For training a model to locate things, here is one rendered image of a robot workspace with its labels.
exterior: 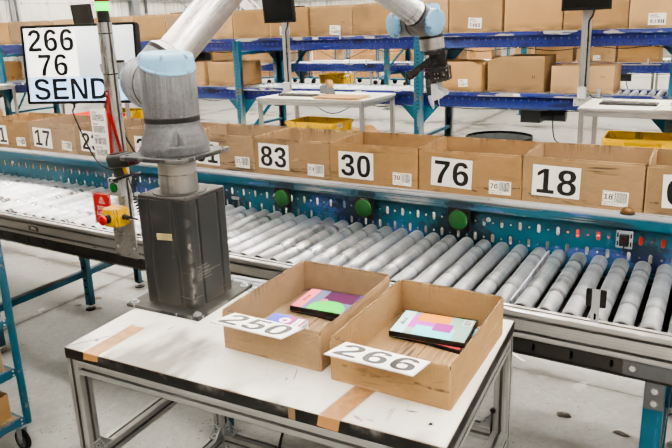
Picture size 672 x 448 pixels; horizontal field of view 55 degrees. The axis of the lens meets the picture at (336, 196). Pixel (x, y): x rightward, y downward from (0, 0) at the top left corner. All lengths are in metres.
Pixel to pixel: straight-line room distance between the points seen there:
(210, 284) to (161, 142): 0.43
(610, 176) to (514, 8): 4.84
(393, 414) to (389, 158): 1.36
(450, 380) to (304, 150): 1.58
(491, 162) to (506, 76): 4.44
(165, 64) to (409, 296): 0.88
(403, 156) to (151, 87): 1.10
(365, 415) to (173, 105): 0.93
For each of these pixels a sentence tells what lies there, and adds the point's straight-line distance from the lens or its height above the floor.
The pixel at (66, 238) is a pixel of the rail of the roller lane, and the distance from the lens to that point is 2.97.
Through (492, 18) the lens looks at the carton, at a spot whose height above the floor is 1.51.
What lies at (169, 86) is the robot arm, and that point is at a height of 1.37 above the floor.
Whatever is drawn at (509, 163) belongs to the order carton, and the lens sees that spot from 2.38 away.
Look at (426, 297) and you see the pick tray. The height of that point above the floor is 0.81.
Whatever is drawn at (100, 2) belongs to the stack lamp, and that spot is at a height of 1.62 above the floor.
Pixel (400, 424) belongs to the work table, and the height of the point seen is 0.75.
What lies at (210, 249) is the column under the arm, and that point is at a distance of 1.89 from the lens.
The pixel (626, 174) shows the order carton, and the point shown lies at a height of 1.01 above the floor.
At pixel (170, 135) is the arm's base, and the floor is 1.25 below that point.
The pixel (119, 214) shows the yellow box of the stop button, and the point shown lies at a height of 0.85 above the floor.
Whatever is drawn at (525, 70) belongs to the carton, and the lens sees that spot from 6.75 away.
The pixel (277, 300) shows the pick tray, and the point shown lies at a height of 0.78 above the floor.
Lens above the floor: 1.51
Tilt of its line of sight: 15 degrees down
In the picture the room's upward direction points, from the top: 2 degrees counter-clockwise
